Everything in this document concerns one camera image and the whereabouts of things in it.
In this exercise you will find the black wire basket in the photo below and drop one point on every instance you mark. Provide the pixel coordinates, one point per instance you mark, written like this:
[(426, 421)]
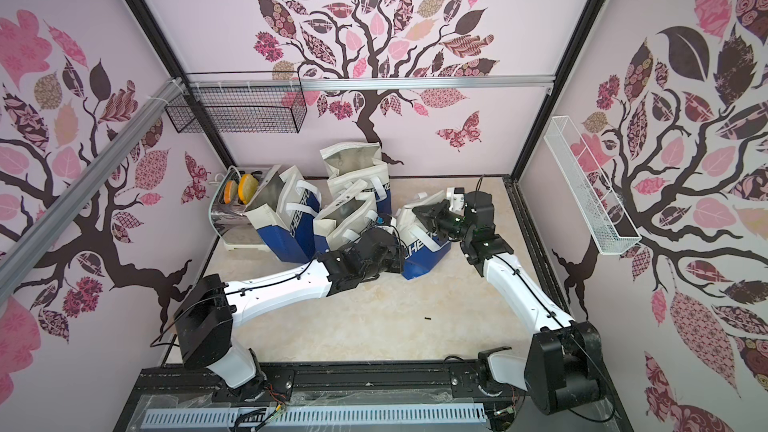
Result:
[(273, 106)]

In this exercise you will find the orange bread slice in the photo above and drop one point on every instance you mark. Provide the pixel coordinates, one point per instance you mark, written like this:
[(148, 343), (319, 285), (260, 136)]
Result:
[(230, 192)]

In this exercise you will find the left aluminium rail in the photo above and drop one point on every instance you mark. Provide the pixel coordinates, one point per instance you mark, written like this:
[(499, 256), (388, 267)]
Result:
[(30, 248)]

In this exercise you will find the white slotted cable duct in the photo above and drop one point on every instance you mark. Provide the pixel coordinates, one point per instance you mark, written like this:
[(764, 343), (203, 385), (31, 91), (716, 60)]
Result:
[(313, 417)]

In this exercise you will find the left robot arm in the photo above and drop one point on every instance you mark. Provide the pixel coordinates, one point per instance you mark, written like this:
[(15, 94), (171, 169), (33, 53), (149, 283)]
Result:
[(214, 308)]

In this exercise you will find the back aluminium rail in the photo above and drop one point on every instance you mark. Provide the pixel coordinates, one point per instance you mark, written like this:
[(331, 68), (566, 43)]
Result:
[(405, 83)]

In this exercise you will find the black base frame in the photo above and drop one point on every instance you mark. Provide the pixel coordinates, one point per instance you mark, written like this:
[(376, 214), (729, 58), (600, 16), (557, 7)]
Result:
[(287, 384)]

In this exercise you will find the yellow bread slice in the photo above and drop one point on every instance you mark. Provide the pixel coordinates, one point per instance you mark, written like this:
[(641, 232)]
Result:
[(247, 187)]

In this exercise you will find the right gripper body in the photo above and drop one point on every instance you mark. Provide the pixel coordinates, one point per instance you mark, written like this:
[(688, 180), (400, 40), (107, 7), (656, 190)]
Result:
[(432, 219)]

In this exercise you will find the blue takeout bag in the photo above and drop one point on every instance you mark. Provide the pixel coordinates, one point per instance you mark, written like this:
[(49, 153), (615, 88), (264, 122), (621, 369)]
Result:
[(283, 211), (345, 219)]

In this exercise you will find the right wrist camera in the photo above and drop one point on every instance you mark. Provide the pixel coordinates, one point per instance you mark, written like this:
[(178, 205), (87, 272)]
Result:
[(456, 200)]

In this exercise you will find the aluminium rail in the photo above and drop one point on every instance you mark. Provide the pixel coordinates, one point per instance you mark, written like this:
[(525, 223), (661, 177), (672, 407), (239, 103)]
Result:
[(405, 83), (30, 248)]

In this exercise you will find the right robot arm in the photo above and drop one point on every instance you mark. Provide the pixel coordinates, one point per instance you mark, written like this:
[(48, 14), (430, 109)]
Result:
[(564, 367)]

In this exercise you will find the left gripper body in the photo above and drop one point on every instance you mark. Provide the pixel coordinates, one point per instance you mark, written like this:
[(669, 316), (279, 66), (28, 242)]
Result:
[(391, 263)]

